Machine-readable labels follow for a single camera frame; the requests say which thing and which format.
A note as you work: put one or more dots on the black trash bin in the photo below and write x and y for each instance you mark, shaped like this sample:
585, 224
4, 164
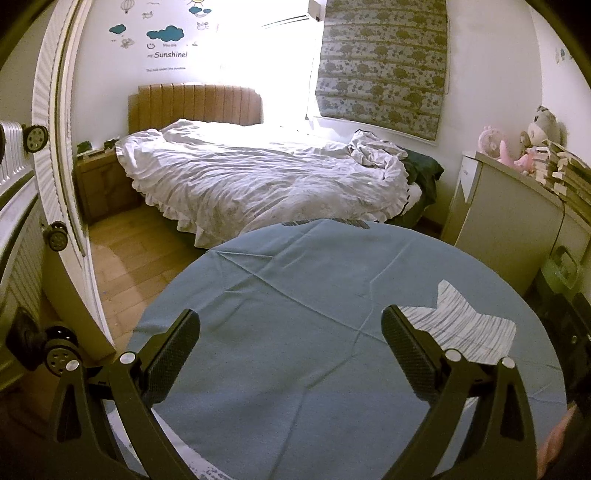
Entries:
568, 332

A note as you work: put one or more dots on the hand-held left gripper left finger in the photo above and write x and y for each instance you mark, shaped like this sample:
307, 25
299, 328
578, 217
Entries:
178, 350

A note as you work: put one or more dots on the wooden nightstand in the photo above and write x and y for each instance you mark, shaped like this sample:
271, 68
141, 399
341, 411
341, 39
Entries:
104, 184

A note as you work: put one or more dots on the pink desk fan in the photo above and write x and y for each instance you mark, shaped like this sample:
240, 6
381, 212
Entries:
489, 143

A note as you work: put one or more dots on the cloud and sun wall stickers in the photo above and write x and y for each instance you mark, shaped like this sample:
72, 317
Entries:
166, 34

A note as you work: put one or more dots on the grey plush toy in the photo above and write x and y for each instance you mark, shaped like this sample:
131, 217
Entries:
545, 124

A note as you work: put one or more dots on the pink toy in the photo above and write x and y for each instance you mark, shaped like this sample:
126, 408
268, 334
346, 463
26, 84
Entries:
519, 161

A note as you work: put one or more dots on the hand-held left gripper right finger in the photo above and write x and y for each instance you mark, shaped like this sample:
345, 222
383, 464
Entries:
406, 350

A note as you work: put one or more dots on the white cabinet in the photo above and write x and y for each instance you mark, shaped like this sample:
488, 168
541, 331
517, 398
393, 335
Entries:
508, 217

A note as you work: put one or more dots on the person's leg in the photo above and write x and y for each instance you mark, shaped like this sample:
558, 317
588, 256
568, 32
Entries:
556, 438

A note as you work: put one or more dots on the flower wall stickers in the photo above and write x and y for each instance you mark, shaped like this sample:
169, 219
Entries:
563, 53

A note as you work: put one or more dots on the stack of books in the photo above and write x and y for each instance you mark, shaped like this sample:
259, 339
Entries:
570, 180

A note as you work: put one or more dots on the bed with white duvet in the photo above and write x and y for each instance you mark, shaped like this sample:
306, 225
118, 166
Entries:
249, 180

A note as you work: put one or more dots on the floral window blind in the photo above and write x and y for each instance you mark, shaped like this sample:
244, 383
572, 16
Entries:
383, 60

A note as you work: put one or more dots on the brown padded headboard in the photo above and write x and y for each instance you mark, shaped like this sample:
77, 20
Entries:
194, 104

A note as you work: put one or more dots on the white air conditioner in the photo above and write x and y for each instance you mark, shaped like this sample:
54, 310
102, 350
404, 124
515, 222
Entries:
295, 14

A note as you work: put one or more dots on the dark green clothing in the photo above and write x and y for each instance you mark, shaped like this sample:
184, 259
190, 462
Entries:
422, 170

